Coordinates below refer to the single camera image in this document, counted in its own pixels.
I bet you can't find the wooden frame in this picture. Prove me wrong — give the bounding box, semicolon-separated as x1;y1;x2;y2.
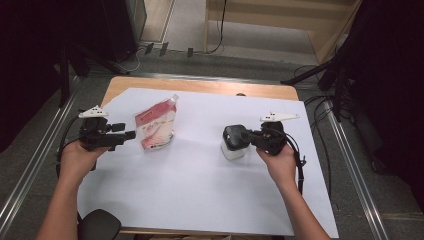
203;0;364;64

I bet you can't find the white pouch with red print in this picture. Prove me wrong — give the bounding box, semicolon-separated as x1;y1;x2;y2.
134;94;180;152

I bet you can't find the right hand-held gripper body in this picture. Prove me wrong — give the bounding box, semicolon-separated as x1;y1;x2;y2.
258;112;300;157

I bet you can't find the right hand-held gripper black cable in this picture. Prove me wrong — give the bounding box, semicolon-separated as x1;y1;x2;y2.
283;131;307;196

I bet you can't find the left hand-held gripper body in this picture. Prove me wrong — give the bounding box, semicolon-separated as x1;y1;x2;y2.
78;105;114;152

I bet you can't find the dark curtain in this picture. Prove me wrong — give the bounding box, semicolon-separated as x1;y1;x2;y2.
0;0;68;154
346;0;424;214

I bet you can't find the metal floor rail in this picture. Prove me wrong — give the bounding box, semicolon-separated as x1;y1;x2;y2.
0;76;81;231
323;98;390;240

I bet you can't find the white floor cable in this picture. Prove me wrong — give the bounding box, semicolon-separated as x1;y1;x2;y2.
114;46;148;75

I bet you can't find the black chair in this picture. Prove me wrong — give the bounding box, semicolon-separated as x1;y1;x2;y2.
77;208;122;240

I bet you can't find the black stand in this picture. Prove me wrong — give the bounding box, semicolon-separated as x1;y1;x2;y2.
279;56;351;123
58;43;131;108

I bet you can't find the dark cabinet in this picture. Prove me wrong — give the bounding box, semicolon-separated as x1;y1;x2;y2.
101;0;148;63

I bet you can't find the person's left hand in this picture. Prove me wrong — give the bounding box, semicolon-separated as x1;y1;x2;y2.
59;138;111;181

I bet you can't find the black hanging cable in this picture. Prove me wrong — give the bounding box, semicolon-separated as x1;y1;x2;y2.
206;0;228;55

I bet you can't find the person's right hand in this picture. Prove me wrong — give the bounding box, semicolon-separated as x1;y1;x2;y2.
256;143;298;191

